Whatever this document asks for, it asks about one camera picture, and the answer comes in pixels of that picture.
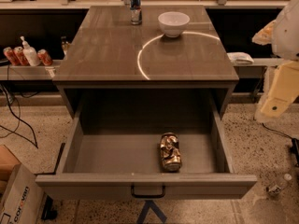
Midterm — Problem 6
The red soda can middle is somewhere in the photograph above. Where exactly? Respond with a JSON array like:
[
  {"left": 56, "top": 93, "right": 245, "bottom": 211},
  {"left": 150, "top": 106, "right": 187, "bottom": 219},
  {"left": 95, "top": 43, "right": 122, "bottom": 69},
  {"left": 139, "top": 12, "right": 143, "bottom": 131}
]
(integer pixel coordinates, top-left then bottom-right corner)
[{"left": 14, "top": 47, "right": 29, "bottom": 66}]

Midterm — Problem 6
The black floor cable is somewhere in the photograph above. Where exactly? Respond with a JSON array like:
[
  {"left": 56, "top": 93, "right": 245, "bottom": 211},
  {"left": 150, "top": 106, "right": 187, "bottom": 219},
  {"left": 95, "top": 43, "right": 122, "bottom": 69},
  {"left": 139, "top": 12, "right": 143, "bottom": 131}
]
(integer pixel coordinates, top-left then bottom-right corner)
[
  {"left": 261, "top": 122, "right": 299, "bottom": 168},
  {"left": 0, "top": 83, "right": 39, "bottom": 149}
]

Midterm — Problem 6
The low grey side shelf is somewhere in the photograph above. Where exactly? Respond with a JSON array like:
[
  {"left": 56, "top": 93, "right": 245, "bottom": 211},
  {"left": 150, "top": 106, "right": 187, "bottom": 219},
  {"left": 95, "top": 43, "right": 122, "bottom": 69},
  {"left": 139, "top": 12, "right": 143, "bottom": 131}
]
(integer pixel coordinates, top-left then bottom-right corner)
[{"left": 0, "top": 60, "right": 61, "bottom": 81}]

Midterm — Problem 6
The red soda can left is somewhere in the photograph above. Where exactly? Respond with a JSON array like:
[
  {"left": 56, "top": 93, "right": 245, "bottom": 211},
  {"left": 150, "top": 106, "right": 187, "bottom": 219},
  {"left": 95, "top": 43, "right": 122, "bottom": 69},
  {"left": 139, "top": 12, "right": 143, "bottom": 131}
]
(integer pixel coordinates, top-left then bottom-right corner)
[{"left": 3, "top": 47, "right": 20, "bottom": 65}]

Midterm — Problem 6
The grey wooden cabinet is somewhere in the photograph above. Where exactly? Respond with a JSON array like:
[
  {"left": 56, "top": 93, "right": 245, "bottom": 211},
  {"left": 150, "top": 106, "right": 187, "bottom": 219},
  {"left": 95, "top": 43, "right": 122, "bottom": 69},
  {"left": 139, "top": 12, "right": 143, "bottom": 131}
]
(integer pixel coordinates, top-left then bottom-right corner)
[{"left": 53, "top": 6, "right": 238, "bottom": 115}]

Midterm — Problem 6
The red soda can right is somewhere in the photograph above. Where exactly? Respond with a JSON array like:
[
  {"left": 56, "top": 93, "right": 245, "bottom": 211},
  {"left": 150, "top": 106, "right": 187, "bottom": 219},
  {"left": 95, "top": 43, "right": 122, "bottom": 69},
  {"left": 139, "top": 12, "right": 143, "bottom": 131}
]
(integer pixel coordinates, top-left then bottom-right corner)
[{"left": 37, "top": 49, "right": 53, "bottom": 66}]

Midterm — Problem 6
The black floor cable left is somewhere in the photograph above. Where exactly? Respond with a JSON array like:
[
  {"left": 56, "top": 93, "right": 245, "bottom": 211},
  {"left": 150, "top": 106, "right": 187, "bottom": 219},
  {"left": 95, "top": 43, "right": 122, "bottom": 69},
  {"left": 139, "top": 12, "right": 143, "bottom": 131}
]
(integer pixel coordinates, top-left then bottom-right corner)
[{"left": 0, "top": 83, "right": 39, "bottom": 149}]

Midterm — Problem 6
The white ceramic bowl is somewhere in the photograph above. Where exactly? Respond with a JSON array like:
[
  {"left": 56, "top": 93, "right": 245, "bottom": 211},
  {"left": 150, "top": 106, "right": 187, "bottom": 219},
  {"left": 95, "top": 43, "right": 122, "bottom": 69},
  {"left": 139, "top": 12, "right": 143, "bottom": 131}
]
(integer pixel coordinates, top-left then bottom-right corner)
[{"left": 158, "top": 11, "right": 190, "bottom": 37}]

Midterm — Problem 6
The blue silver energy drink can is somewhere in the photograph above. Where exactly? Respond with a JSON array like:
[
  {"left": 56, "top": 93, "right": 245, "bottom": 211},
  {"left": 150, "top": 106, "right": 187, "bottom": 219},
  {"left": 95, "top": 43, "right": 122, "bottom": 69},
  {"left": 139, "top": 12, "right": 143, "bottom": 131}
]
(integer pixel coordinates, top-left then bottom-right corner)
[{"left": 130, "top": 0, "right": 142, "bottom": 25}]

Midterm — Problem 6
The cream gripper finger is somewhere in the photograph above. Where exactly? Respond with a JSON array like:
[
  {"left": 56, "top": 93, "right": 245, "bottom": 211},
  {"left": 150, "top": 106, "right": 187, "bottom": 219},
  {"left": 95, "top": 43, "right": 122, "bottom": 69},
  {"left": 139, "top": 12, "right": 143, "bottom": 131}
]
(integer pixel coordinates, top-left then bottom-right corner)
[
  {"left": 252, "top": 21, "right": 276, "bottom": 46},
  {"left": 255, "top": 61, "right": 299, "bottom": 119}
]

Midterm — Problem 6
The black drawer handle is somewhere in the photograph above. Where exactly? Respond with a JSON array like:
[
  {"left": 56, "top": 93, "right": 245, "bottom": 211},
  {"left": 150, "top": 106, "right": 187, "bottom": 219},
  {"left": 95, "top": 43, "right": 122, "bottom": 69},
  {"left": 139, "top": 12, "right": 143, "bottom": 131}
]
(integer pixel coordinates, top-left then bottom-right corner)
[{"left": 131, "top": 185, "right": 165, "bottom": 199}]

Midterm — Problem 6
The cardboard box with lettering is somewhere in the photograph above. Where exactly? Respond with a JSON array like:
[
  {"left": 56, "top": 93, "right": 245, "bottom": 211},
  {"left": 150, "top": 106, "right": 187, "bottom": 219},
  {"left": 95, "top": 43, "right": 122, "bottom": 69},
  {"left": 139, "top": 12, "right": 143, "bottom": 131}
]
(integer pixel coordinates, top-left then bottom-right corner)
[{"left": 0, "top": 145, "right": 44, "bottom": 224}]

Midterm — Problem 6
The clear plastic water bottle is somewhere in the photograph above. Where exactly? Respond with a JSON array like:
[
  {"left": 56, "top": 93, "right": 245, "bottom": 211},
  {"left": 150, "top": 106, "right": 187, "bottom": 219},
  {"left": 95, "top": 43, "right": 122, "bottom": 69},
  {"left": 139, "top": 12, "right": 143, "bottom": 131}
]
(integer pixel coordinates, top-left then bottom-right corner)
[{"left": 266, "top": 173, "right": 292, "bottom": 197}]

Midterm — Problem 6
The red soda can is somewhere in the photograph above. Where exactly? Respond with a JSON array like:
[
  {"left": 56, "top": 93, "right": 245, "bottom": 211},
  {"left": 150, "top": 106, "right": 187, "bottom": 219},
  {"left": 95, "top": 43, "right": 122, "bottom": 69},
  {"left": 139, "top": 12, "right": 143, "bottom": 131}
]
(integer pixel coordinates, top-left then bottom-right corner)
[
  {"left": 14, "top": 47, "right": 29, "bottom": 66},
  {"left": 37, "top": 49, "right": 53, "bottom": 66},
  {"left": 3, "top": 47, "right": 20, "bottom": 65}
]

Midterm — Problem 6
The black floor cable right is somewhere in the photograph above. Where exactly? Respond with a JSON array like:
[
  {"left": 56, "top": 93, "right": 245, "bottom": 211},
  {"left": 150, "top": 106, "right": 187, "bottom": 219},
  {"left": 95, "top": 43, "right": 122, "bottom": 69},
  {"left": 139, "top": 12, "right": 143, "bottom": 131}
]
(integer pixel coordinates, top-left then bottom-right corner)
[{"left": 261, "top": 122, "right": 299, "bottom": 168}]

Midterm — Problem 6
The open grey top drawer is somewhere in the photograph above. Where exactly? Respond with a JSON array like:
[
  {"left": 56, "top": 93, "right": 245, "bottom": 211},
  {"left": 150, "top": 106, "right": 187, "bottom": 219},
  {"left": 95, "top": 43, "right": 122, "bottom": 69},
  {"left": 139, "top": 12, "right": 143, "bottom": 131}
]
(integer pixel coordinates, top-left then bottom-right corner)
[{"left": 36, "top": 89, "right": 257, "bottom": 200}]

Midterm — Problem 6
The folded white cloth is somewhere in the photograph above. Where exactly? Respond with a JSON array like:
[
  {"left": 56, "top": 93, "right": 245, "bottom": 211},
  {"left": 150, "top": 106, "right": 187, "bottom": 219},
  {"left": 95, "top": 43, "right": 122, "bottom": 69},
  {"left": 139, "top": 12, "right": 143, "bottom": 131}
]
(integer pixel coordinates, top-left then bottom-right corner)
[{"left": 227, "top": 52, "right": 254, "bottom": 64}]

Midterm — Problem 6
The crushed orange soda can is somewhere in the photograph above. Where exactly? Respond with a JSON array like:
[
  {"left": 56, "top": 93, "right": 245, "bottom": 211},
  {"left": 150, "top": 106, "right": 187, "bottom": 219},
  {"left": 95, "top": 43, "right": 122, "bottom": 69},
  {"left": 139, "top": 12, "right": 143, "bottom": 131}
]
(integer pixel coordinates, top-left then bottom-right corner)
[{"left": 160, "top": 133, "right": 182, "bottom": 172}]

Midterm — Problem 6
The small glass bottle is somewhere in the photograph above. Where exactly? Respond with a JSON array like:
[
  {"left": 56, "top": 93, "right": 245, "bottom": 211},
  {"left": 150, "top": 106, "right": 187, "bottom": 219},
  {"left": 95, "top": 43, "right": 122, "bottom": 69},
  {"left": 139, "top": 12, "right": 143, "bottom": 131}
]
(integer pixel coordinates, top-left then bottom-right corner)
[{"left": 61, "top": 36, "right": 70, "bottom": 54}]

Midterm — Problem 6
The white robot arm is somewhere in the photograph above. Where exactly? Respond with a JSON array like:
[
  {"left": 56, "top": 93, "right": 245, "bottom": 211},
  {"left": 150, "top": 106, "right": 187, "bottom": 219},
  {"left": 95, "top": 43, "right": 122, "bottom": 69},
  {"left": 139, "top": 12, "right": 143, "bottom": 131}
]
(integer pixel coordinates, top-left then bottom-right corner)
[{"left": 252, "top": 0, "right": 299, "bottom": 122}]

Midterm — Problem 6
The white pump soap bottle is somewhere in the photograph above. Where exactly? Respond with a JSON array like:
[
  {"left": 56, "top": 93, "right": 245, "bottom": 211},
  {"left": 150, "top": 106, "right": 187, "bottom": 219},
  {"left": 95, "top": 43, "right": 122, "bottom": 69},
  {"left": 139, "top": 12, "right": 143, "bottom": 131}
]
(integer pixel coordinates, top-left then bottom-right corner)
[{"left": 21, "top": 36, "right": 40, "bottom": 66}]

